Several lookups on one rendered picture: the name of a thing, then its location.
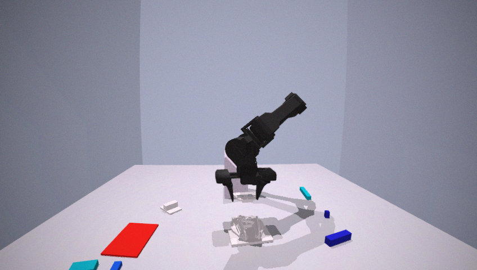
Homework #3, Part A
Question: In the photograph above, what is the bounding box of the teal flat block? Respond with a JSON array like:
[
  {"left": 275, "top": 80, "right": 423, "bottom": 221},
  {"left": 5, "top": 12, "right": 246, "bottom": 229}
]
[{"left": 69, "top": 259, "right": 99, "bottom": 270}]

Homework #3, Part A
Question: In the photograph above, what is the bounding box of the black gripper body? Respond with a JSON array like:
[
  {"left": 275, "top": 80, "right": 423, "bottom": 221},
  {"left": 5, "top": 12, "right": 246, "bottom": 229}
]
[{"left": 215, "top": 154, "right": 277, "bottom": 184}]

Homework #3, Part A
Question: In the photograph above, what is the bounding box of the red flat plate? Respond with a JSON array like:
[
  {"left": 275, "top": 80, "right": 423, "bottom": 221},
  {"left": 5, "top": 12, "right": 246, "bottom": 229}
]
[{"left": 101, "top": 223, "right": 159, "bottom": 258}]

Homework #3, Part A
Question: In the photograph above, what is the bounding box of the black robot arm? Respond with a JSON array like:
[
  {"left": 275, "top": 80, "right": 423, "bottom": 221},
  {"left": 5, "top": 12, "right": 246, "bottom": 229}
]
[{"left": 225, "top": 92, "right": 307, "bottom": 186}]

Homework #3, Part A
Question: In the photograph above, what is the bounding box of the teal rectangular bar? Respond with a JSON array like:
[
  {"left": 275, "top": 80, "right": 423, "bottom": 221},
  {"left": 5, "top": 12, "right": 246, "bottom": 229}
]
[{"left": 300, "top": 187, "right": 311, "bottom": 200}]

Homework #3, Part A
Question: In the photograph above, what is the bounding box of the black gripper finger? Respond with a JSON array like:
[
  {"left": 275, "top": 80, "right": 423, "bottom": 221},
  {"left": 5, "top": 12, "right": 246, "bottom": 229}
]
[
  {"left": 256, "top": 181, "right": 270, "bottom": 200},
  {"left": 222, "top": 182, "right": 233, "bottom": 202}
]

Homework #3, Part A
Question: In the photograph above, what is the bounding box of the blue long bar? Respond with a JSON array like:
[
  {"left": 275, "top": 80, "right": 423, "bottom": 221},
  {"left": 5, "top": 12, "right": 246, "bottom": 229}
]
[{"left": 110, "top": 261, "right": 122, "bottom": 270}]

